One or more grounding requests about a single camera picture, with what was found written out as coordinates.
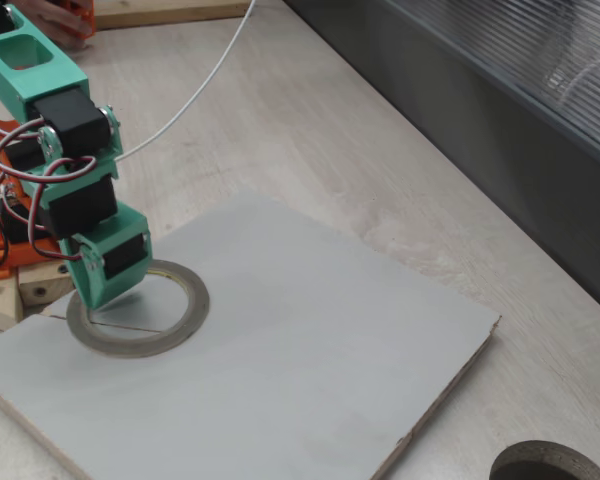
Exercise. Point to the green gripper black servo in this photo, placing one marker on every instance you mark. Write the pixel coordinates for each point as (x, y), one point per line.
(111, 280)

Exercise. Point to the orange printed arm part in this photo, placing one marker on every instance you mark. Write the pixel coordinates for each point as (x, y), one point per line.
(80, 15)

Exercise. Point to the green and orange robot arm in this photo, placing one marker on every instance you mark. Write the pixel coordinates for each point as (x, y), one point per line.
(35, 75)

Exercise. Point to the person's hand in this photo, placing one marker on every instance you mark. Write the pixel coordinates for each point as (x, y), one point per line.
(55, 22)

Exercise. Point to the small wooden block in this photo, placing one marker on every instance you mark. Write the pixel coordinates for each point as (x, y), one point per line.
(0, 307)

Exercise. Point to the grey coated chipboard panel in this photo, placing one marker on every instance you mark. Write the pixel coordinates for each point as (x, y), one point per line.
(260, 380)

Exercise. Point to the long wooden beam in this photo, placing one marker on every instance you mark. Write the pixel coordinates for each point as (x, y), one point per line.
(170, 12)

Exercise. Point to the dark grey partition panel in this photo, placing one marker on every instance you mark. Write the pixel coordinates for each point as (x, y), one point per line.
(480, 125)

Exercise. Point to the ribbed translucent partition panel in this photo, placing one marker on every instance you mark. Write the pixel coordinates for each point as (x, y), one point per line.
(530, 60)

